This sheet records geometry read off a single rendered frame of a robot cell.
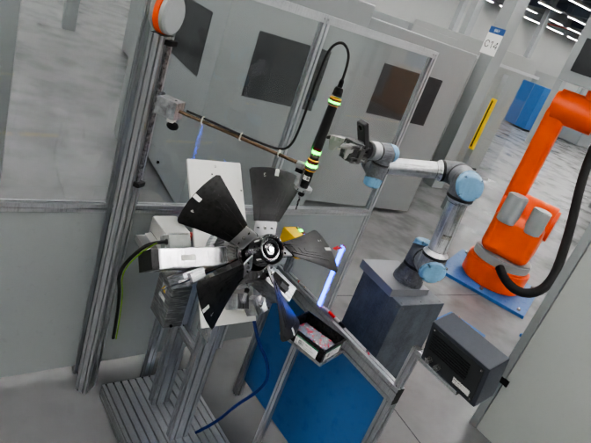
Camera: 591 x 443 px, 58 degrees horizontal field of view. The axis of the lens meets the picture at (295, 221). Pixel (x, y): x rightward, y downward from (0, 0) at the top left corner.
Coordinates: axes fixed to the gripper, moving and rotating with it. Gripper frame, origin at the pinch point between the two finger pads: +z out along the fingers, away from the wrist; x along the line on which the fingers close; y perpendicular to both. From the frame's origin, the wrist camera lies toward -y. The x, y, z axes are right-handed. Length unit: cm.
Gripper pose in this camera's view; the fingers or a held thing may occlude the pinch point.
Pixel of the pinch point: (334, 140)
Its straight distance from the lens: 201.6
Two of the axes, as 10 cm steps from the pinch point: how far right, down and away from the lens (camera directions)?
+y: -3.2, 8.7, 3.8
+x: -5.5, -4.9, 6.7
